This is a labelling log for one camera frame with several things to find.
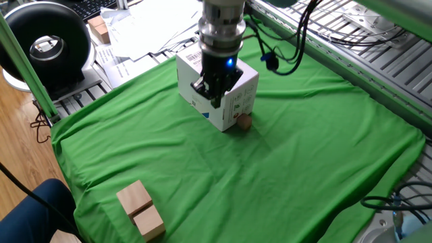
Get black cable with blue connector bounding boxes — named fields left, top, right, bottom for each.
left=248, top=0, right=320, bottom=77

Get black cable bundle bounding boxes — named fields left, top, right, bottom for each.
left=360, top=182, right=432, bottom=220

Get tan wooden block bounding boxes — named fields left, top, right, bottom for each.
left=116, top=180, right=154, bottom=220

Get white cardboard box with barcode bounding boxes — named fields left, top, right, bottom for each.
left=175, top=42, right=260, bottom=132

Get green aluminium post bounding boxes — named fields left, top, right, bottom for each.
left=0, top=13, right=60, bottom=119

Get small wooden block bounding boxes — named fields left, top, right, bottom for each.
left=87, top=15, right=106, bottom=29
left=93, top=23, right=111, bottom=45

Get thin black floor wires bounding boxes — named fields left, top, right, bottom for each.
left=29, top=101, right=52, bottom=144

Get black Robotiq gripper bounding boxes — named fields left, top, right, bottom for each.
left=190, top=50, right=244, bottom=109

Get white paper pile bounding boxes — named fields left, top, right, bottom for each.
left=100, top=0, right=220, bottom=62

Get green aluminium beam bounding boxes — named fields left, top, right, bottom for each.
left=354, top=0, right=432, bottom=34

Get perforated aluminium plate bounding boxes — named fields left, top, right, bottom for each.
left=340, top=0, right=408, bottom=48

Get pale wooden block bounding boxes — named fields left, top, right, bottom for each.
left=133, top=205, right=167, bottom=243

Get white round stand base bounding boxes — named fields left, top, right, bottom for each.
left=2, top=65, right=104, bottom=102

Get thick black cable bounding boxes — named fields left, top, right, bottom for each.
left=0, top=161, right=84, bottom=243

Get printed white paper sheet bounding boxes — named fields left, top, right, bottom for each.
left=96, top=45, right=159, bottom=89

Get person's leg in blue jeans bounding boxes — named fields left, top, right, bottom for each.
left=0, top=178, right=78, bottom=243

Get small wooden cube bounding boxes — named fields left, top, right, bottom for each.
left=236, top=113, right=253, bottom=132

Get black ring-shaped device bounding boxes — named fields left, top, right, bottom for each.
left=0, top=1, right=92, bottom=92

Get black keyboard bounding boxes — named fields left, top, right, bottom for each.
left=63, top=0, right=119, bottom=22

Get green cloth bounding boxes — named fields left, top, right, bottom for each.
left=50, top=15, right=427, bottom=243

